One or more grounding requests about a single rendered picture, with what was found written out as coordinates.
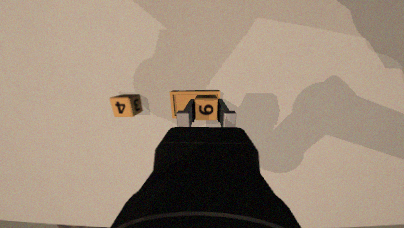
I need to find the orange cube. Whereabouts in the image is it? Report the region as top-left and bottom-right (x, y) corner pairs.
(110, 94), (143, 117)
(195, 95), (218, 120)

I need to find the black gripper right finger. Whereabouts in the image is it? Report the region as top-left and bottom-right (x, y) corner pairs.
(217, 99), (237, 127)

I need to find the orange rectangular tray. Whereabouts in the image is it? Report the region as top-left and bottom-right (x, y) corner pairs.
(170, 90), (220, 118)

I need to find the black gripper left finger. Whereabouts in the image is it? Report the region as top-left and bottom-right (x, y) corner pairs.
(176, 99), (195, 127)

